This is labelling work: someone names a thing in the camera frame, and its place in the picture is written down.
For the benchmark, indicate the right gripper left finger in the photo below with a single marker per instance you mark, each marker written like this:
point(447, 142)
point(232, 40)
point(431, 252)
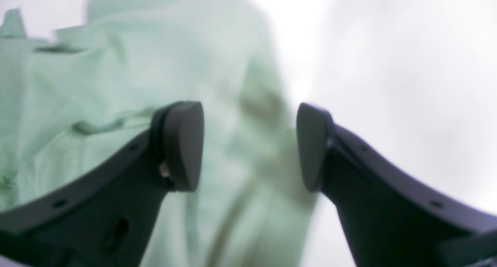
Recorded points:
point(106, 217)

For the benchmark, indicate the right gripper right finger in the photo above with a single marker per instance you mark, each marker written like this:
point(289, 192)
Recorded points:
point(389, 218)

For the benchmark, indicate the green T-shirt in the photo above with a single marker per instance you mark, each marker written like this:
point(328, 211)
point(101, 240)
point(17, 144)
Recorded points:
point(69, 105)

